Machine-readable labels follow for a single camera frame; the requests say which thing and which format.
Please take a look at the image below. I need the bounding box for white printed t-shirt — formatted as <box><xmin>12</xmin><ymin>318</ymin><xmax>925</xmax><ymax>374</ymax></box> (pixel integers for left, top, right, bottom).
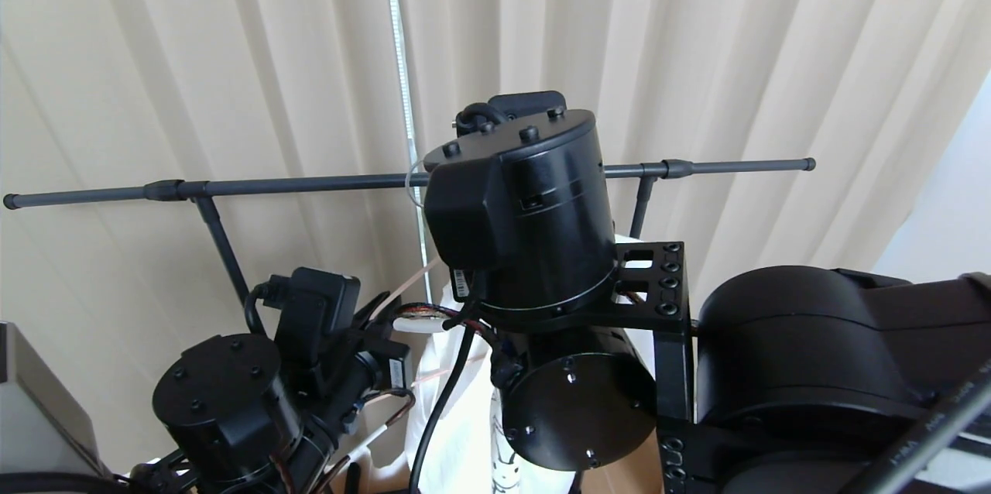
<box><xmin>372</xmin><ymin>235</ymin><xmax>659</xmax><ymax>494</ymax></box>

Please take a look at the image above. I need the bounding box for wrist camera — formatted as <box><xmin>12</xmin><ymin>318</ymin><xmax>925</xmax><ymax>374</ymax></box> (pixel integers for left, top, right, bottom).
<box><xmin>453</xmin><ymin>90</ymin><xmax>568</xmax><ymax>140</ymax></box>
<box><xmin>267</xmin><ymin>268</ymin><xmax>362</xmax><ymax>394</ymax></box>

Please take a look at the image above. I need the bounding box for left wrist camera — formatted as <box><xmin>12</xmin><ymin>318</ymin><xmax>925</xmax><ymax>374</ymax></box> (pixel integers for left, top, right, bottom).
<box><xmin>267</xmin><ymin>268</ymin><xmax>362</xmax><ymax>394</ymax></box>

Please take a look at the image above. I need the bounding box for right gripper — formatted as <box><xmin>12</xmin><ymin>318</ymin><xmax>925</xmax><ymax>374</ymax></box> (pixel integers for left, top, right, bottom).
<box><xmin>449</xmin><ymin>268</ymin><xmax>485</xmax><ymax>307</ymax></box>

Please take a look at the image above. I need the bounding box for beige curtain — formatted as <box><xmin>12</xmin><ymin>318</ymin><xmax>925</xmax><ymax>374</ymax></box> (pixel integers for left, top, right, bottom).
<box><xmin>0</xmin><ymin>0</ymin><xmax>991</xmax><ymax>475</ymax></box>

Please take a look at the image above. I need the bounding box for black cable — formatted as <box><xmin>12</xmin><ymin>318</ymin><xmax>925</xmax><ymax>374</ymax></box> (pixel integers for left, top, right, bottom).
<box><xmin>244</xmin><ymin>281</ymin><xmax>295</xmax><ymax>336</ymax></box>
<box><xmin>859</xmin><ymin>358</ymin><xmax>991</xmax><ymax>494</ymax></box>
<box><xmin>409</xmin><ymin>320</ymin><xmax>477</xmax><ymax>494</ymax></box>

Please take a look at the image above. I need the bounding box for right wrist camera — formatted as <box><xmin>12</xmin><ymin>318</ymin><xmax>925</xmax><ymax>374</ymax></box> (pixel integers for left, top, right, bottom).
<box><xmin>453</xmin><ymin>90</ymin><xmax>568</xmax><ymax>140</ymax></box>

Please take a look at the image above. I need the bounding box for black clothes rack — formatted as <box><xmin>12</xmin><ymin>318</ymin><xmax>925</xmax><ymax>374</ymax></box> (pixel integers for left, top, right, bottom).
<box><xmin>2</xmin><ymin>157</ymin><xmax>816</xmax><ymax>307</ymax></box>

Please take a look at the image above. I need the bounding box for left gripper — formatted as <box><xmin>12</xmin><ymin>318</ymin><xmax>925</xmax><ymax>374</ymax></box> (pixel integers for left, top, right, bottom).
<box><xmin>333</xmin><ymin>322</ymin><xmax>413</xmax><ymax>434</ymax></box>

